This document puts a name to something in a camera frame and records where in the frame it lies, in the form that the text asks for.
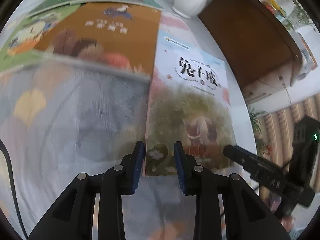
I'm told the light blue cover book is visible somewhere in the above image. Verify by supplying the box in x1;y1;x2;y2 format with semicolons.
157;12;200;54

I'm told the light green illustrated book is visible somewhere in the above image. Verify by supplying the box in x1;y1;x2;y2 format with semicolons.
1;4;80;72

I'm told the rabbit hill pastel book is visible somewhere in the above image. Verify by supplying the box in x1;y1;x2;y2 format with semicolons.
144;31;235;176

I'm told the dark brown wooden cabinet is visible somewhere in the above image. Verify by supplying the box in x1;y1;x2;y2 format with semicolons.
199;0;302;88

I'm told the brown Aesop fables book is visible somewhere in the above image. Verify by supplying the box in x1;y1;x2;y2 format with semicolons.
35;3;161;78

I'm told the person's right hand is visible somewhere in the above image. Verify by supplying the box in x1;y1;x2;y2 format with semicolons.
268;197;296;232

